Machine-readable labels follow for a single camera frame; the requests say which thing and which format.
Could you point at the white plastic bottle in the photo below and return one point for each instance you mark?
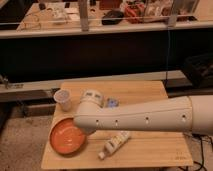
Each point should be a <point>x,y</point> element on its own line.
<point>114,143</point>

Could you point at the black bag on bench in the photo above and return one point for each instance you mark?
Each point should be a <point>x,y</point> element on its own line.
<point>112,17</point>

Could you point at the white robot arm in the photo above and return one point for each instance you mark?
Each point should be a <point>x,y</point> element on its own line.
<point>180,114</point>

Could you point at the clear plastic cup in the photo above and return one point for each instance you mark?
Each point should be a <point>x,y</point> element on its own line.
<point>63,98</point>

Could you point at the small blue object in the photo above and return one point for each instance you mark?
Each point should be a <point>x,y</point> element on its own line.
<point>111,102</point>

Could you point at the red tool on bench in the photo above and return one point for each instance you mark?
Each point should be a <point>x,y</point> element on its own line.
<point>134,13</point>

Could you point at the wooden cutting board table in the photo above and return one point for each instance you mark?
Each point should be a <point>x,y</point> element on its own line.
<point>144,149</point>

